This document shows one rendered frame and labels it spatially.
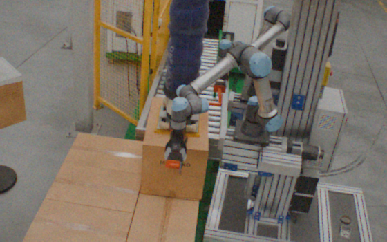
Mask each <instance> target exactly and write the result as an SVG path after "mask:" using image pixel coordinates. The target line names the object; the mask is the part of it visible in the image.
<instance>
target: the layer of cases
mask: <svg viewBox="0 0 387 242"><path fill-rule="evenodd" d="M142 144H143V142H140V141H134V140H124V139H119V138H111V137H107V136H99V135H93V134H88V133H79V134H78V135H77V137H76V139H75V141H74V143H73V145H72V147H71V148H70V151H69V152H68V155H67V157H66V158H65V160H64V162H63V164H62V167H61V168H60V170H59V171H58V174H57V175H56V177H55V180H54V181H53V184H52V185H51V187H50V189H49V191H48V193H47V195H46V197H45V199H44V201H43V202H42V205H41V206H40V209H39V211H38V213H37V215H36V216H35V219H34V220H33V222H32V224H31V226H30V228H29V229H28V232H27V233H26V236H25V237H24V240H23V241H22V242H194V241H195V235H196V224H197V218H198V208H199V201H200V199H190V198H176V197H168V196H154V195H149V194H142V193H141V191H142V189H141V178H142Z"/></svg>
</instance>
